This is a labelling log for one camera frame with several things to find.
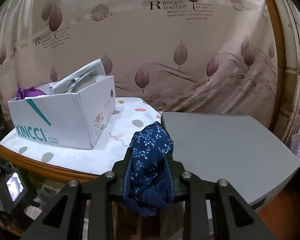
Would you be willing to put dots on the light grey silky cloth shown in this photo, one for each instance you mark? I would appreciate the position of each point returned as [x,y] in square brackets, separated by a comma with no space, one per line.
[85,77]

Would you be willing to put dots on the white dotted table cloth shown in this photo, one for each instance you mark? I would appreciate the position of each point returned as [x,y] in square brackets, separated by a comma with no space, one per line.
[120,120]

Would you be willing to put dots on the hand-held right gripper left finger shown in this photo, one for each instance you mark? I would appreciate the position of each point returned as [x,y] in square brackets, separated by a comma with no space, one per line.
[120,177]

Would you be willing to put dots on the navy floral underwear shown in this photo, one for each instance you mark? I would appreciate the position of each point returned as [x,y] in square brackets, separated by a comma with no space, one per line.
[150,150]

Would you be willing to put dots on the white shoe box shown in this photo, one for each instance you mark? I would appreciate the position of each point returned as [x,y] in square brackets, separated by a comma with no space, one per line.
[65,120]

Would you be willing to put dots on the purple cloth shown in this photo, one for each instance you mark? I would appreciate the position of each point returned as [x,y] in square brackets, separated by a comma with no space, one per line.
[27,92]

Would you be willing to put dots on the wooden bed frame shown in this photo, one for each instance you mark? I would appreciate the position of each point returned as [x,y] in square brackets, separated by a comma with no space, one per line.
[280,67]

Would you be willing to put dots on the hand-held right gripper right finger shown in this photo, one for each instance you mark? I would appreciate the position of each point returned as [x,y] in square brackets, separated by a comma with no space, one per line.
[173,180]

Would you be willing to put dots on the wooden nightstand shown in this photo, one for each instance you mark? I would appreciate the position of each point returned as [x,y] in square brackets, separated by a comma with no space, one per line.
[40,166]

